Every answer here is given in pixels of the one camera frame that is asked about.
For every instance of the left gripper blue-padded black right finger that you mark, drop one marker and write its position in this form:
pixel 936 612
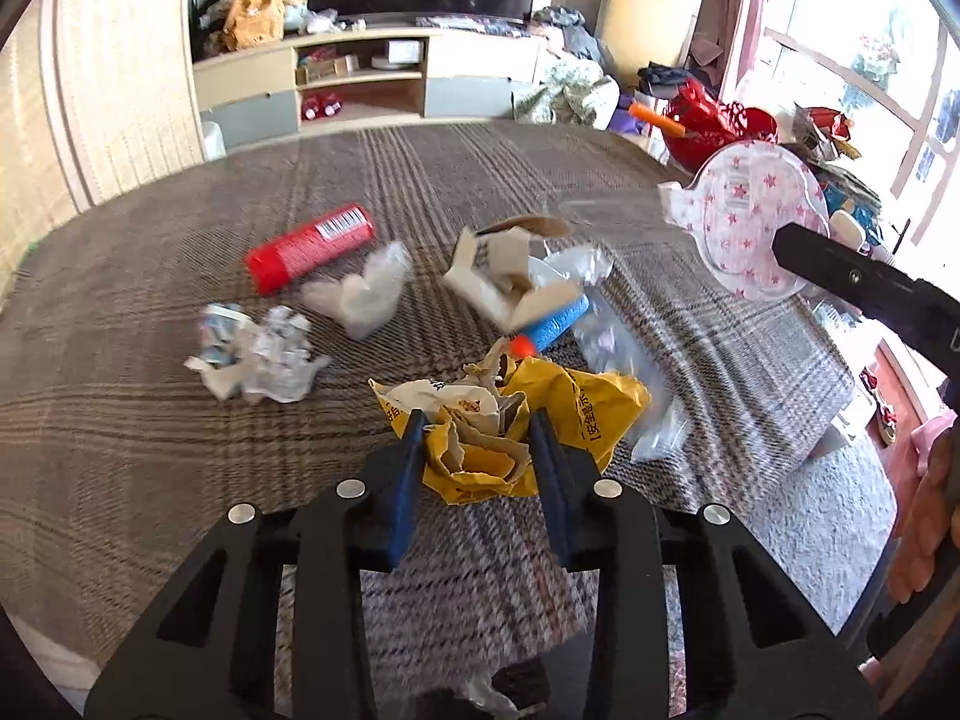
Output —
pixel 753 646

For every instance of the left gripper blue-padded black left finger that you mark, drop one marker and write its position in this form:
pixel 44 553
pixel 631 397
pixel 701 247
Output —
pixel 260 584

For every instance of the pink dotted plastic lid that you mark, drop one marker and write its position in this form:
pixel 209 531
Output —
pixel 732 209

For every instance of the white blue paper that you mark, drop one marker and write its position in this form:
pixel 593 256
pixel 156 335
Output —
pixel 272 358

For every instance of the yellow snack bag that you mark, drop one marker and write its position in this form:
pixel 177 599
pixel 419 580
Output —
pixel 476 434

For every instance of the clear plastic wrap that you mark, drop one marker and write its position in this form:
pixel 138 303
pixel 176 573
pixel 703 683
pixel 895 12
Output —
pixel 362 303

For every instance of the red cylindrical snack can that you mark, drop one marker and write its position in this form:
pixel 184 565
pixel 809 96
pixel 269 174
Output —
pixel 292 255

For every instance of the person's right hand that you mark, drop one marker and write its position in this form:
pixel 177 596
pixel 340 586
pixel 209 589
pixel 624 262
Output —
pixel 930 519

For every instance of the white pink-label bottle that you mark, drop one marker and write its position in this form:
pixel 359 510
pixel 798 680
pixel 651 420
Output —
pixel 845 230

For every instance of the red plastic basket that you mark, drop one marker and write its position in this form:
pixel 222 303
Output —
pixel 710 125

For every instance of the grey plaid table cloth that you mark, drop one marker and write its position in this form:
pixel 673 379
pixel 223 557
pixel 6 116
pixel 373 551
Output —
pixel 116 460

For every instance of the blue orange-tipped foam tube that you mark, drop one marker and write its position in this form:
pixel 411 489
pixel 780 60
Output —
pixel 538 337

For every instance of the pink window curtain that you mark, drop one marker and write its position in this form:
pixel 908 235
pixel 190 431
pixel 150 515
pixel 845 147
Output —
pixel 725 41

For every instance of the cream standing air conditioner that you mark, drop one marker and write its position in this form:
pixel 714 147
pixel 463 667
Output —
pixel 642 32

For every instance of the torn white cardboard box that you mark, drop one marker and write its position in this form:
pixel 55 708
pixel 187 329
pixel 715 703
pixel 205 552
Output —
pixel 496 272

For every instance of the white tv cabinet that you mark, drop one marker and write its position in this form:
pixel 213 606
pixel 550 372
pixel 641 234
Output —
pixel 376 77

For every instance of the bamboo folding screen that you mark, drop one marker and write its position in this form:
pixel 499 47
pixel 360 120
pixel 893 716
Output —
pixel 98 98

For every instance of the yellow plush toy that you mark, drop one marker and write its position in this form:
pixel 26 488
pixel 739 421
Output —
pixel 254 23

